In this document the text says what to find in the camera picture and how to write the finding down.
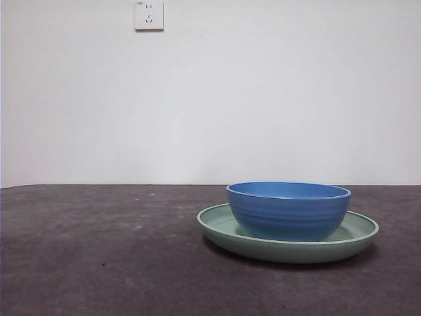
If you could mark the white wall power socket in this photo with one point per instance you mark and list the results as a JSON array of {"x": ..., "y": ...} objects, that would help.
[{"x": 149, "y": 16}]

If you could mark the blue ribbed bowl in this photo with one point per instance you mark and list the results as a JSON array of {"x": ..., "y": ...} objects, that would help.
[{"x": 286, "y": 217}]

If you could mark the green round plate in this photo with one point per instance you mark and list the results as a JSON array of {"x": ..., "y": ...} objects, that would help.
[{"x": 296, "y": 253}]

